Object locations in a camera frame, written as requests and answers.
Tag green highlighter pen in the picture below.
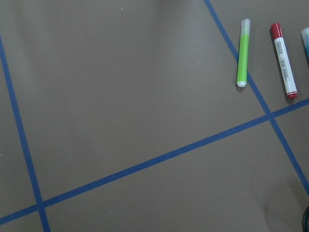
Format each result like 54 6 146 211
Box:
236 18 251 87

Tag red capped white marker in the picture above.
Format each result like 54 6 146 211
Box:
270 23 298 100

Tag blue highlighter pen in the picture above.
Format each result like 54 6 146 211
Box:
301 28 309 58

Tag black mesh pen holder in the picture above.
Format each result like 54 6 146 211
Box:
302 207 309 232

